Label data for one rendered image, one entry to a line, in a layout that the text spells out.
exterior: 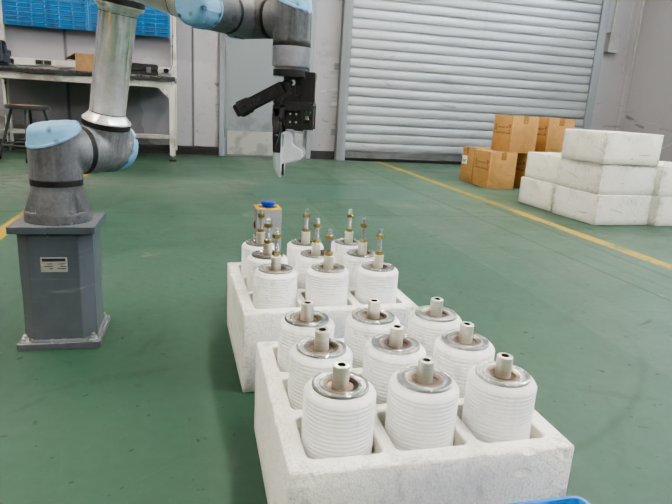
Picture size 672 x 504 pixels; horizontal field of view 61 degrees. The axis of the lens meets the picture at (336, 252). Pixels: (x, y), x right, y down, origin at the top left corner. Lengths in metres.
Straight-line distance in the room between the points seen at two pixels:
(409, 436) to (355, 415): 0.09
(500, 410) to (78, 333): 1.04
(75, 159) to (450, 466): 1.08
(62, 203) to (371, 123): 5.33
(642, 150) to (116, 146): 3.03
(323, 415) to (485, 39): 6.53
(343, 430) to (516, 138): 4.37
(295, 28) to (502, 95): 6.09
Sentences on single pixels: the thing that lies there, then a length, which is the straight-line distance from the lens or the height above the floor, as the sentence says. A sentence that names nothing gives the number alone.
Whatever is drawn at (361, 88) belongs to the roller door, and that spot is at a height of 0.79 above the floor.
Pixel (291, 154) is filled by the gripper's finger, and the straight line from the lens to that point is 1.17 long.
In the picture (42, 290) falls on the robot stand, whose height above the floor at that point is 0.15.
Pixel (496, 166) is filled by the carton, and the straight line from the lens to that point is 4.92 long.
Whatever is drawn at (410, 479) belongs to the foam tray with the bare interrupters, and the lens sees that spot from 0.78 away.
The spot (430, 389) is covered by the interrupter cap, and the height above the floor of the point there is 0.25.
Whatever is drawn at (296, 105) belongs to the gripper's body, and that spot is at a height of 0.60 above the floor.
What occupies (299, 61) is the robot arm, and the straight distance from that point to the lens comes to 1.16.
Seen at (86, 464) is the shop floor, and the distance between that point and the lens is 1.10.
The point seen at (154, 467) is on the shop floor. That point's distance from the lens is 1.06.
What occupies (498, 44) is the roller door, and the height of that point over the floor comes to 1.37.
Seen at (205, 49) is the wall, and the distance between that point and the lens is 6.33.
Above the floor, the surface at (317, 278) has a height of 0.24.
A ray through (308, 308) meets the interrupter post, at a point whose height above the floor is 0.27.
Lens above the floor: 0.61
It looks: 15 degrees down
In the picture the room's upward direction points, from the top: 3 degrees clockwise
